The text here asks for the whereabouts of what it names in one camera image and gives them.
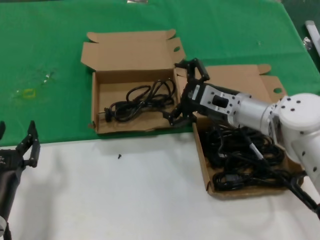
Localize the black robot wrist cable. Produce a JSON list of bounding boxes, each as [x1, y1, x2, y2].
[[217, 126, 320, 215]]

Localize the white metal bar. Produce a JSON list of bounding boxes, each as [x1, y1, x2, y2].
[[304, 20, 320, 57]]

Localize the white table cloth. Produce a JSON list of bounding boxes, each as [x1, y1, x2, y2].
[[0, 124, 320, 240]]

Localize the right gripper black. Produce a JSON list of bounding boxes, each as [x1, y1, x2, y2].
[[162, 57, 210, 127]]

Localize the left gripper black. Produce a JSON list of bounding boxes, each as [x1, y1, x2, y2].
[[0, 120, 41, 174]]

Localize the open brown cardboard box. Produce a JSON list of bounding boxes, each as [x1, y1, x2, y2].
[[175, 64, 307, 200]]

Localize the small dark metal parts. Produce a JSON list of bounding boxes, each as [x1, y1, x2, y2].
[[302, 36, 313, 52]]

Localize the green table cloth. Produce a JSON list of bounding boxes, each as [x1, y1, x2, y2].
[[0, 0, 320, 148]]

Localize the clear tape scrap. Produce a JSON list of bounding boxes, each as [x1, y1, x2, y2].
[[42, 70, 55, 84]]

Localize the cardboard box with torn rim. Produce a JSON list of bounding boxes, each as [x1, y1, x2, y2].
[[80, 29, 185, 136]]

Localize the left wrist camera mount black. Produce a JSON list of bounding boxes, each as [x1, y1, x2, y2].
[[0, 171, 22, 218]]

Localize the black power cable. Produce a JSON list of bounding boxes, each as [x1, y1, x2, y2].
[[203, 126, 226, 156], [212, 169, 305, 193], [97, 78, 176, 123], [209, 139, 286, 173]]

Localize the yellow tape outline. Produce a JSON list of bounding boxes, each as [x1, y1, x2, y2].
[[21, 88, 37, 99]]

